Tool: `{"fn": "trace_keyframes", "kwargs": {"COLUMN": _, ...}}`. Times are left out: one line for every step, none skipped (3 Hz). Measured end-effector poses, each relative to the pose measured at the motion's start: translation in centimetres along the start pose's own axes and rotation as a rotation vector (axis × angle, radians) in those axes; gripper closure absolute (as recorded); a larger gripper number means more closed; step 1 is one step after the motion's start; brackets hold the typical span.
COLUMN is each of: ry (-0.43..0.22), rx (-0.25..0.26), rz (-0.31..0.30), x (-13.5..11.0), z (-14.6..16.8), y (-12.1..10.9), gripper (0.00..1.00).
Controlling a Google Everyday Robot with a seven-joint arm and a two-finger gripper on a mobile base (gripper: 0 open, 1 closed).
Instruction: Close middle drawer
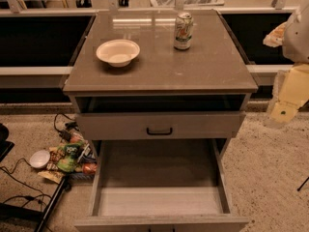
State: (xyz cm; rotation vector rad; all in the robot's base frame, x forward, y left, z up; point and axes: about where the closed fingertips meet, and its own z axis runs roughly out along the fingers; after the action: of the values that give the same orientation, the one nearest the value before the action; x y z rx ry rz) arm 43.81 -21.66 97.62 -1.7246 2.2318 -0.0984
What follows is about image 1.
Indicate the green snack bag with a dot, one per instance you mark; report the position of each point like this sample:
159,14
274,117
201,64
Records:
69,161

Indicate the grey drawer cabinet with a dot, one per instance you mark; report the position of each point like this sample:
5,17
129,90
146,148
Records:
208,77

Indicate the black power adapter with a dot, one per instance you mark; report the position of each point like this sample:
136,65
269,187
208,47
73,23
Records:
64,134

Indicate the small white bowl on floor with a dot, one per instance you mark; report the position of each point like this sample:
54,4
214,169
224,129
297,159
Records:
40,159

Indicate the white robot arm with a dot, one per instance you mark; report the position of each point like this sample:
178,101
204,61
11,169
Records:
291,88

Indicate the white paper bowl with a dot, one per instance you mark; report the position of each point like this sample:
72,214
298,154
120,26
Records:
118,53

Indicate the green white soda can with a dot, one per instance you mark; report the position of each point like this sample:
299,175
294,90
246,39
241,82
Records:
183,31

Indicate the grey drawer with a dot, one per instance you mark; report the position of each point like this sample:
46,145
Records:
175,185
123,126

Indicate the yellow snack packet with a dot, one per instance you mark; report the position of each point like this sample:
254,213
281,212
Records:
53,176

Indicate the black upper drawer handle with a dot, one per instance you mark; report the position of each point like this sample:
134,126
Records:
159,132

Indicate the black stand leg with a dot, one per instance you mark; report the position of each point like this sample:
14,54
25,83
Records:
52,204

